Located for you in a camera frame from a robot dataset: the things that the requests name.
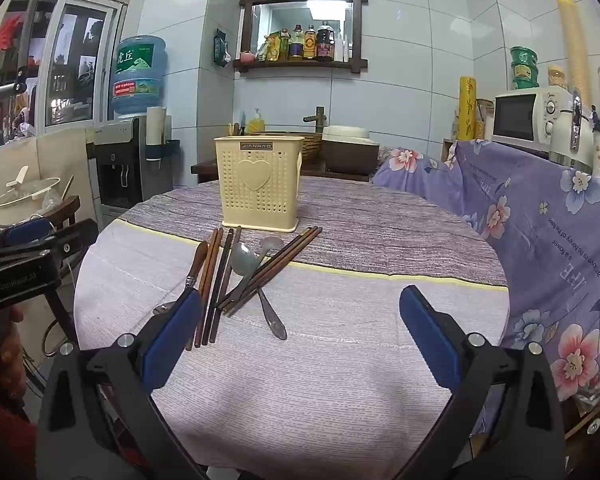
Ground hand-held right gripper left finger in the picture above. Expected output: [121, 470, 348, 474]
[37, 285, 241, 480]

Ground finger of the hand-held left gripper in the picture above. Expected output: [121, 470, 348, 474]
[40, 218, 101, 281]
[0, 218, 56, 253]

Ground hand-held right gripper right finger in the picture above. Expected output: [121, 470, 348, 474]
[360, 284, 566, 480]

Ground brown wooden chopstick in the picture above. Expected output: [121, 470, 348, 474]
[221, 227, 316, 311]
[225, 226, 321, 314]
[195, 228, 225, 348]
[186, 229, 219, 352]
[228, 226, 324, 317]

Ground wooden-handled metal spoon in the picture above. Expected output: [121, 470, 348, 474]
[152, 241, 209, 317]

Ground large metal spoon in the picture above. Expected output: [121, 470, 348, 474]
[227, 241, 255, 306]

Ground small metal spoon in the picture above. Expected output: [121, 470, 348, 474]
[255, 285, 288, 342]

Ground metal ladle spoon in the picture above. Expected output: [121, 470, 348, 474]
[237, 236, 284, 293]

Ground cream plastic utensil holder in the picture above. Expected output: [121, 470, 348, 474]
[215, 135, 303, 233]

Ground person's left forearm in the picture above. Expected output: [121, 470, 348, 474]
[0, 320, 41, 480]

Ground white pot with lid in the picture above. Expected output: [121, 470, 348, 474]
[0, 165, 62, 228]

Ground wooden chair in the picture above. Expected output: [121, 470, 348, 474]
[42, 195, 81, 235]

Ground water dispenser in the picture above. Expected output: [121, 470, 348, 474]
[92, 116, 148, 221]

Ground dark teal cup holder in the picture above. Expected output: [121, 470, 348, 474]
[145, 139, 181, 162]

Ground paper cup stack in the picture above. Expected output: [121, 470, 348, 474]
[146, 106, 167, 143]

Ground purple floral cloth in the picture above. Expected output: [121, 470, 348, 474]
[372, 140, 600, 431]

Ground blue water jug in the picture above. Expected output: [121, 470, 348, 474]
[111, 35, 170, 117]

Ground window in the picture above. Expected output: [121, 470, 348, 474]
[44, 0, 127, 134]

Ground brown and white rice cooker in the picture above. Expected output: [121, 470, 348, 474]
[321, 125, 381, 174]

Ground wicker basket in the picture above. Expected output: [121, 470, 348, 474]
[250, 131, 326, 162]

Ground white microwave oven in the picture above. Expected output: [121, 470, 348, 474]
[491, 86, 573, 150]

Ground white electric kettle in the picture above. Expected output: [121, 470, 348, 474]
[549, 90, 598, 168]

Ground bamboo style faucet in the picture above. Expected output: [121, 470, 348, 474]
[302, 106, 327, 133]

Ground wooden framed mirror shelf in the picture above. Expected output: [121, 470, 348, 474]
[232, 0, 370, 77]

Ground stacked green bowls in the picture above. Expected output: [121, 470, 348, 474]
[510, 46, 540, 91]

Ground dark soy sauce bottle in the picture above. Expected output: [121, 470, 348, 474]
[316, 21, 335, 62]

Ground tall yellow cup stack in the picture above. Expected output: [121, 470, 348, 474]
[554, 0, 588, 106]

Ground green wall box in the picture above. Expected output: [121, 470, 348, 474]
[213, 30, 229, 66]

